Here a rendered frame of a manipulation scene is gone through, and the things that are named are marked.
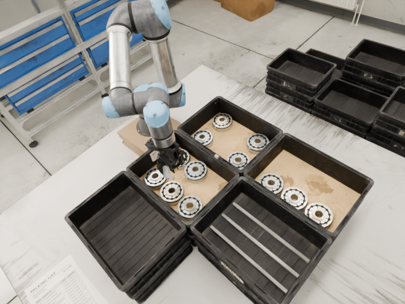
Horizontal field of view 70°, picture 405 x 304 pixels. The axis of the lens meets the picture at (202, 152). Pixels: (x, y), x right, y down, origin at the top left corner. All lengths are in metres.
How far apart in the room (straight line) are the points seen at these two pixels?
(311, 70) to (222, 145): 1.23
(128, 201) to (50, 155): 1.72
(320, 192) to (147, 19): 0.96
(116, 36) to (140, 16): 0.12
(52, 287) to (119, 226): 0.37
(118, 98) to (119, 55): 0.18
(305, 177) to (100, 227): 0.89
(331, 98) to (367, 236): 1.25
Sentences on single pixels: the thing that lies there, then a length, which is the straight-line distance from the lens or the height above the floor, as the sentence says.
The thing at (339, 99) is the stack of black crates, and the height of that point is 0.38.
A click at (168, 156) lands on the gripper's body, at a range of 1.04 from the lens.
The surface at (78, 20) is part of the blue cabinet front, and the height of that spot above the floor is 0.79.
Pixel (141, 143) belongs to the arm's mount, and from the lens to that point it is 1.54.
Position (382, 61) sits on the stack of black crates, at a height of 0.49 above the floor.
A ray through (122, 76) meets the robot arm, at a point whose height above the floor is 1.33.
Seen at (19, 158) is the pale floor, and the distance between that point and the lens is 3.12.
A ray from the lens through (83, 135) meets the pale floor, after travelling 2.96.
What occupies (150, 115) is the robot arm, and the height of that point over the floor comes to 1.32.
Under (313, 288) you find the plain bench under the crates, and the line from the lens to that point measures 1.28.
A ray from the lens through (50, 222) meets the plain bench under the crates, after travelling 1.60.
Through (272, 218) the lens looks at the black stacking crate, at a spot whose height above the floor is 0.83.
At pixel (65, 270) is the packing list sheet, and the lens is 1.45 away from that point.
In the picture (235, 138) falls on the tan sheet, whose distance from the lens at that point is 1.43.
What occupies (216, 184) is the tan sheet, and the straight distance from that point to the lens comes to 1.28.
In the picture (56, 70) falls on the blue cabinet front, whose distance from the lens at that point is 2.95.
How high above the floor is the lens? 1.91
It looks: 51 degrees down
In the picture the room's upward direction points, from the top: 10 degrees counter-clockwise
